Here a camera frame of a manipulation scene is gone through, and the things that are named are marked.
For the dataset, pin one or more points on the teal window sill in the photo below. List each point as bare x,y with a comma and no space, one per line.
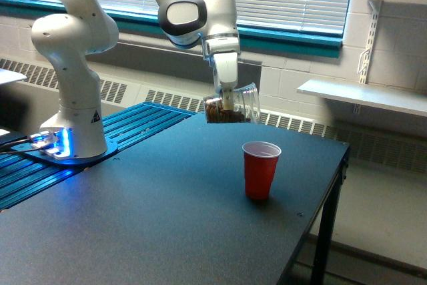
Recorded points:
250,38

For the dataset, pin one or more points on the blue ribbed aluminium rail bed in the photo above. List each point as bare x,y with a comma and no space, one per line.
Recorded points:
24,176

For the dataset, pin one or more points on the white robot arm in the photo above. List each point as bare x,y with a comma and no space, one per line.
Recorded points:
66,39

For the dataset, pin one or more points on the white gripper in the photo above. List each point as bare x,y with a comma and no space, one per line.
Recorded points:
222,54

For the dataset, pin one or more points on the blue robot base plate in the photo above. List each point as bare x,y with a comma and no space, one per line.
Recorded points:
112,149

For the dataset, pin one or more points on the red plastic cup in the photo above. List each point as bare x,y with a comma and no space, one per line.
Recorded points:
260,160

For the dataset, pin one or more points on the black table leg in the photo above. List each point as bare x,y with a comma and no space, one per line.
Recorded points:
326,229

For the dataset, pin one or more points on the white lower wall shelf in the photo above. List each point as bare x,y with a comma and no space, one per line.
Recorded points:
367,95

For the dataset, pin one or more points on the clear plastic cup with nuts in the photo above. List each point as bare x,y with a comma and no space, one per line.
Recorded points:
243,108

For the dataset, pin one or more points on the white desk corner at left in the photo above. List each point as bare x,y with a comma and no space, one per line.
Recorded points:
7,76

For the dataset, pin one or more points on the white shelf bracket rail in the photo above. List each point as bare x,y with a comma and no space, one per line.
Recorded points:
365,56

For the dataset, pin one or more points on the white baseboard radiator cover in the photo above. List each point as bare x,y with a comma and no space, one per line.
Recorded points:
391,151

